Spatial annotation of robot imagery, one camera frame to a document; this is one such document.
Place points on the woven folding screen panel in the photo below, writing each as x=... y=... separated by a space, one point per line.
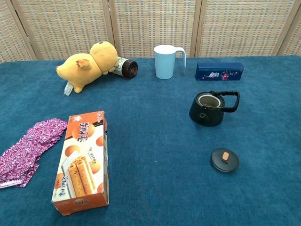
x=152 y=23
x=11 y=35
x=294 y=40
x=65 y=26
x=244 y=26

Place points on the orange egg roll box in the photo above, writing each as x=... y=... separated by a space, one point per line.
x=82 y=164

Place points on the white plastic mug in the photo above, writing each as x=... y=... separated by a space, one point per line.
x=164 y=63

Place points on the dark blue rectangular box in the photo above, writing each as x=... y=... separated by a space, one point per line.
x=218 y=73

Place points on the black teapot lid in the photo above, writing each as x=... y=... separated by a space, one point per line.
x=224 y=162

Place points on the brown glass bottle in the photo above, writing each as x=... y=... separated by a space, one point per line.
x=127 y=69

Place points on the black small kettle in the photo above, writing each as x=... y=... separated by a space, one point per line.
x=207 y=117

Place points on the blue carpet table mat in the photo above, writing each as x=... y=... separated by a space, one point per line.
x=160 y=164

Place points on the pink patterned foil bag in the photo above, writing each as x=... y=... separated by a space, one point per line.
x=26 y=150

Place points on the yellow plush toy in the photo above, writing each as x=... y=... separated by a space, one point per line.
x=82 y=70

